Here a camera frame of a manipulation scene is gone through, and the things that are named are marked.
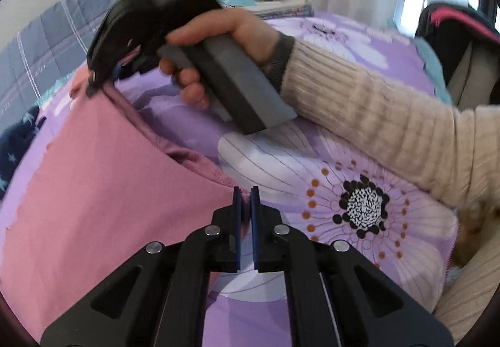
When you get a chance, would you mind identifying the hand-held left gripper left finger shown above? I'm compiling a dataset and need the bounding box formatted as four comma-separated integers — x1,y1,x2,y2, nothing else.
41,187,245,347

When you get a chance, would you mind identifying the blue plaid pillow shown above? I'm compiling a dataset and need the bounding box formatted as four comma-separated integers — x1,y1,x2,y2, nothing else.
0,0,129,109

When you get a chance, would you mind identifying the person's cream sweater torso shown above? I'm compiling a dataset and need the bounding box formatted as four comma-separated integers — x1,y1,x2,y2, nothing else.
433,245,500,344

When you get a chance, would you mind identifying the person's right forearm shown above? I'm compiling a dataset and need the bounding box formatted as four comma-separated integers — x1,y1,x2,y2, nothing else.
260,34,500,211

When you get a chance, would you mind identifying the navy star-print folded blanket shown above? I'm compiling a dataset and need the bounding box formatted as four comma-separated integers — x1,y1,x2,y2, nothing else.
0,107,42,199

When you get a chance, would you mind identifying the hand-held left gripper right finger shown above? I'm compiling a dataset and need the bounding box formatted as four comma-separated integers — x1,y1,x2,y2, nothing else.
250,186,454,347

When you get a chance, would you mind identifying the pink long-sleeve shirt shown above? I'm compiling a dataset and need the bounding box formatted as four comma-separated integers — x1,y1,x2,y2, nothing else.
0,77,251,340

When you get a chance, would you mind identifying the purple floral bedsheet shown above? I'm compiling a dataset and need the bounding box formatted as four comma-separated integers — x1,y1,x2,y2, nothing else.
0,9,459,347

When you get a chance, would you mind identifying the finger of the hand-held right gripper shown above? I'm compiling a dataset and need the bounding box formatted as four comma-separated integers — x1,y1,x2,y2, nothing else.
85,58,120,98

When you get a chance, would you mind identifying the person's right hand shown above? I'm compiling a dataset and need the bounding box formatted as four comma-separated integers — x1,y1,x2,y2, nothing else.
158,9,283,110

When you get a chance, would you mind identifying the black red chair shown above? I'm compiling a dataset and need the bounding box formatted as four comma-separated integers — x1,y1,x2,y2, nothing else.
414,3,500,109

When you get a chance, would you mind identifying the stack of folded clothes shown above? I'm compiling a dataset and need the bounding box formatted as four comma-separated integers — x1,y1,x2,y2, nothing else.
250,0,315,19

